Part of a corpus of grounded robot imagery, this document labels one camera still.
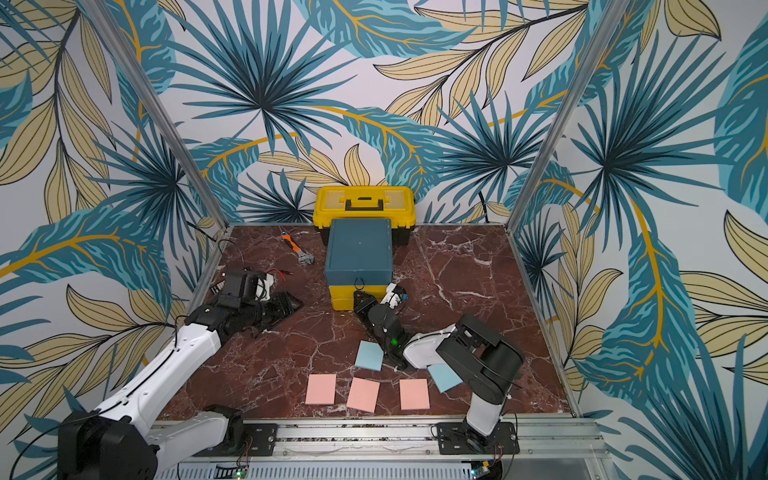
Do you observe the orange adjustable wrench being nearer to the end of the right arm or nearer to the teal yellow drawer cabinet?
the teal yellow drawer cabinet

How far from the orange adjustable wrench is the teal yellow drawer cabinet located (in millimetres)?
242

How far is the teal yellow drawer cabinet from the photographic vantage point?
2.69ft

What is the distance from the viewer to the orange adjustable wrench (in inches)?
43.1
